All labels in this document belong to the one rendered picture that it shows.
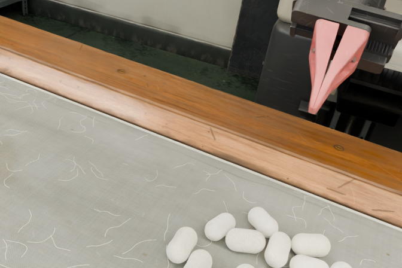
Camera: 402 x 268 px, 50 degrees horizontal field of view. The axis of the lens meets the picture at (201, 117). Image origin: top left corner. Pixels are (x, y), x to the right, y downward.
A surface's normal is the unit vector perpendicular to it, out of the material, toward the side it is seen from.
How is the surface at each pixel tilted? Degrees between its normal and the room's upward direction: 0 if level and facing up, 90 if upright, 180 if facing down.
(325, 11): 40
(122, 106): 45
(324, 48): 61
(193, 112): 0
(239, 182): 0
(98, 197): 0
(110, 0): 88
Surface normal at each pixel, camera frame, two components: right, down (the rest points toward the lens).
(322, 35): -0.27, -0.03
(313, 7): -0.14, -0.36
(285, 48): -0.32, 0.46
